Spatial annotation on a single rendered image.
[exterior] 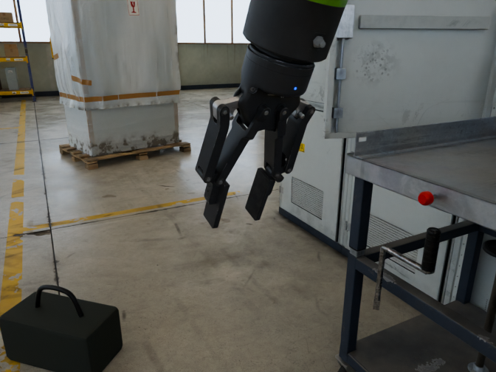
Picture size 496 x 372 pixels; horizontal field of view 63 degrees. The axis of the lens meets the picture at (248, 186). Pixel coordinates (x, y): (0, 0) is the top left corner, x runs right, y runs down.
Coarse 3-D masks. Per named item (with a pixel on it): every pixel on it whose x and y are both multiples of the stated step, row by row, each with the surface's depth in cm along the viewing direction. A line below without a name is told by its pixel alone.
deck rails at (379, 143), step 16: (400, 128) 120; (416, 128) 123; (432, 128) 126; (448, 128) 130; (464, 128) 134; (480, 128) 138; (368, 144) 116; (384, 144) 118; (400, 144) 122; (416, 144) 125; (432, 144) 128; (448, 144) 128
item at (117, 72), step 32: (64, 0) 368; (96, 0) 373; (128, 0) 392; (160, 0) 412; (64, 32) 384; (96, 32) 379; (128, 32) 399; (160, 32) 420; (64, 64) 401; (96, 64) 385; (128, 64) 408; (160, 64) 429; (64, 96) 432; (96, 96) 395; (128, 96) 417; (160, 96) 439; (96, 128) 405; (128, 128) 427; (160, 128) 451; (96, 160) 404
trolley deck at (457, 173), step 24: (480, 144) 130; (360, 168) 113; (384, 168) 105; (408, 168) 104; (432, 168) 104; (456, 168) 104; (480, 168) 104; (408, 192) 99; (432, 192) 93; (456, 192) 87; (480, 192) 86; (480, 216) 83
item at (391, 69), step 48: (384, 0) 131; (432, 0) 133; (480, 0) 136; (336, 48) 134; (384, 48) 136; (432, 48) 139; (480, 48) 141; (336, 96) 139; (384, 96) 142; (432, 96) 144; (480, 96) 147
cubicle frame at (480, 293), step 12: (492, 108) 146; (480, 252) 158; (480, 264) 158; (492, 264) 154; (456, 276) 170; (480, 276) 159; (492, 276) 155; (456, 288) 170; (480, 288) 160; (480, 300) 161
